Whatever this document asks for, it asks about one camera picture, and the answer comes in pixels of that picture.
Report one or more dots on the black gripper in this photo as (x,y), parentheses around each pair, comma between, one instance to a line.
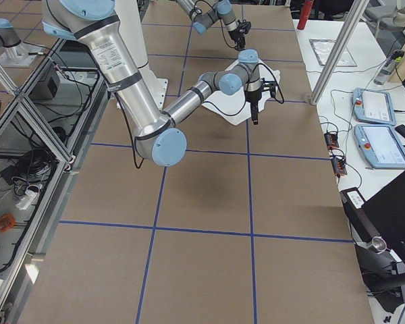
(253,96)
(237,34)

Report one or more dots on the white long-sleeve printed t-shirt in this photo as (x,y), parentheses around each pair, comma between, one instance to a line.
(233,108)

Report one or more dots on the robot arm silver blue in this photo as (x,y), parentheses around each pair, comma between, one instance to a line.
(221,11)
(96,24)

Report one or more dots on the red cylindrical bottle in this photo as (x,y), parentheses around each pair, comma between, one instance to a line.
(304,14)

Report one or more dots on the orange black electronics module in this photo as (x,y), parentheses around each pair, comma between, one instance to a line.
(339,167)
(331,140)

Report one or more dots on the far blue teach pendant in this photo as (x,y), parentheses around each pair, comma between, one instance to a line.
(373,106)

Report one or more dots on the blue teach pendant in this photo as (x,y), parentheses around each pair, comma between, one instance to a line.
(373,106)
(380,146)

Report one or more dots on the brown paper table mat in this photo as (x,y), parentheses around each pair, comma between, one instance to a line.
(247,228)

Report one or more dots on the near blue teach pendant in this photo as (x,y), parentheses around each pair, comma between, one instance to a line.
(380,146)

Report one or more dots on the black box with white label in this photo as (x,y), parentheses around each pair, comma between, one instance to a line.
(353,203)

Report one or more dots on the black laptop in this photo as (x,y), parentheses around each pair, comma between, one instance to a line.
(386,211)

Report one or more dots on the black monitor stand with knob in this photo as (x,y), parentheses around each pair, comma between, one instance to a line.
(383,276)

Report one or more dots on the orange tag under table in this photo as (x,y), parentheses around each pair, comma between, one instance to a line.
(7,221)

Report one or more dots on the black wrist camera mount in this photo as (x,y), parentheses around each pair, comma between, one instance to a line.
(269,86)
(244,27)

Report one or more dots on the aluminium frame post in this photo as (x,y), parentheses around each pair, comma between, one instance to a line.
(348,27)

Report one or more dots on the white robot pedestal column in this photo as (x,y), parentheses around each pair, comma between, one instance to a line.
(130,30)

